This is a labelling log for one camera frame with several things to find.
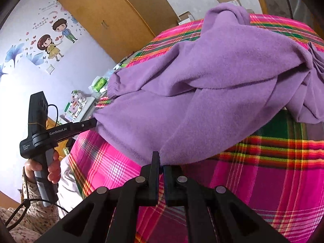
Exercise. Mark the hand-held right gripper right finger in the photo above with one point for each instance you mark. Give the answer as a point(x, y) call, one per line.
point(170, 187)

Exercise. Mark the wooden wardrobe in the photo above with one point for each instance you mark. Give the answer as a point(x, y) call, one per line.
point(114, 12)

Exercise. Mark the person's left forearm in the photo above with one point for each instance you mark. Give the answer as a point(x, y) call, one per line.
point(25, 222)

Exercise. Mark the grey drawer cabinet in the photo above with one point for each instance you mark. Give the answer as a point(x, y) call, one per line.
point(88, 108)

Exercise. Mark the purple fleece pants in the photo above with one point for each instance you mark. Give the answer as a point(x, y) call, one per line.
point(202, 81)

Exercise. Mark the white cardboard box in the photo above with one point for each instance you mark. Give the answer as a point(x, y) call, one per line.
point(186, 17)

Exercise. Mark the white wall socket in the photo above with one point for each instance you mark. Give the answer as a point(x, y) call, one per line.
point(50, 70)

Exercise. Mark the clear plastic sheet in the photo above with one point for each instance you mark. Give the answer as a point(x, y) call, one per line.
point(286, 2)

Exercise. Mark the person's left hand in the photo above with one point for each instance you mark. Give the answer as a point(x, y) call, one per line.
point(54, 169)

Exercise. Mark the pink plaid blanket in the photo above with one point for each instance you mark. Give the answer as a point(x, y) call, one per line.
point(265, 182)

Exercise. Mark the wooden headboard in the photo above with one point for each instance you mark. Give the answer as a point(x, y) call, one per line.
point(7, 198)

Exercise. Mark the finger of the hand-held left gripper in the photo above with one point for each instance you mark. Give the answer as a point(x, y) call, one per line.
point(86, 126)

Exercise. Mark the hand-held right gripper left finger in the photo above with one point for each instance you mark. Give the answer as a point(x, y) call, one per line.
point(155, 182)

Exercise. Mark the cartoon wall sticker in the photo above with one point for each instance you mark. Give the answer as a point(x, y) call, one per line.
point(50, 45)

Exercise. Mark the white floral bedding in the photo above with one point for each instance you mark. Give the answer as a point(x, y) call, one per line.
point(68, 182)

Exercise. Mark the colourful bottle pack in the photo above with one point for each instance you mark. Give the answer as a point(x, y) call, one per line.
point(74, 103)

